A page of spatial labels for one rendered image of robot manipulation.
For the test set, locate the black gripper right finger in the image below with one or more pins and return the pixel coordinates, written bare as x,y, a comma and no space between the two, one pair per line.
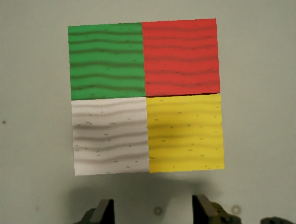
206,212

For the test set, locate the yellow cube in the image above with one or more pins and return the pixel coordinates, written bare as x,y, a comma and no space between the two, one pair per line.
185,133

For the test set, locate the white wood-grain cube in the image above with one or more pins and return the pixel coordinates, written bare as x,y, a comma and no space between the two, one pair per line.
110,136

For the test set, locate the green cube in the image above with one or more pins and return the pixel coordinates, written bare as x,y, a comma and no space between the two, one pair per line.
106,61

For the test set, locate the red cube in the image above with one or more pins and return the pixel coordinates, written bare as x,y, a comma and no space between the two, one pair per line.
181,58

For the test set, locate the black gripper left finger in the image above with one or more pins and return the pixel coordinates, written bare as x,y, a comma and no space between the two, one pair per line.
103,214

